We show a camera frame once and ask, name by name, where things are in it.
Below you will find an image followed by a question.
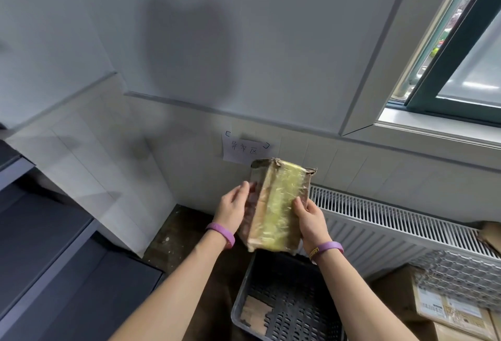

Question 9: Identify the person's right forearm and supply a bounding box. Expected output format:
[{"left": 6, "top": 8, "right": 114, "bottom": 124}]
[{"left": 317, "top": 252, "right": 420, "bottom": 341}]

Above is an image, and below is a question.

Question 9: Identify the grey metal shelving unit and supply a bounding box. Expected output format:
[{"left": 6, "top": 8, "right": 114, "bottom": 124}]
[{"left": 0, "top": 139, "right": 165, "bottom": 341}]

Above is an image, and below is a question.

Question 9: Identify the white radiator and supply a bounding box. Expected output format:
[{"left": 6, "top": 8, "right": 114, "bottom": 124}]
[{"left": 301, "top": 184, "right": 501, "bottom": 279}]

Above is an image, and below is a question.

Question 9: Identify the white paper wall note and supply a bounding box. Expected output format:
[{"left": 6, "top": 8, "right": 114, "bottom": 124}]
[{"left": 222, "top": 130, "right": 271, "bottom": 165}]

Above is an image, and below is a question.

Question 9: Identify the window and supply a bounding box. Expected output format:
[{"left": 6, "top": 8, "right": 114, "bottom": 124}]
[{"left": 340, "top": 0, "right": 501, "bottom": 149}]

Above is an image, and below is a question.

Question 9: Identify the yellow-sided taped parcel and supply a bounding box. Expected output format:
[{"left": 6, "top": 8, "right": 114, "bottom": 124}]
[{"left": 238, "top": 158, "right": 318, "bottom": 254}]

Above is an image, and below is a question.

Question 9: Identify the purple wristband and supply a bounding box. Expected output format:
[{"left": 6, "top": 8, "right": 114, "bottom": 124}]
[
  {"left": 205, "top": 222, "right": 236, "bottom": 251},
  {"left": 308, "top": 241, "right": 345, "bottom": 262}
]

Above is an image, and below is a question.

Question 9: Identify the person's left hand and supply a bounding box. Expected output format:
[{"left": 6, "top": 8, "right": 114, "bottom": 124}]
[{"left": 213, "top": 181, "right": 252, "bottom": 236}]

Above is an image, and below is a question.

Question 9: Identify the person's right hand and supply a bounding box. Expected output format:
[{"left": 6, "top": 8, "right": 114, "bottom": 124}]
[{"left": 292, "top": 196, "right": 334, "bottom": 253}]

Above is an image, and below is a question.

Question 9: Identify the pile of cardboard boxes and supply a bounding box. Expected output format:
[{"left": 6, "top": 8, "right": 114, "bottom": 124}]
[{"left": 369, "top": 264, "right": 501, "bottom": 341}]

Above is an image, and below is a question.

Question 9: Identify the black plastic crate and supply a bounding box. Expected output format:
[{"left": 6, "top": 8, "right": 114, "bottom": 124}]
[{"left": 231, "top": 250, "right": 349, "bottom": 341}]

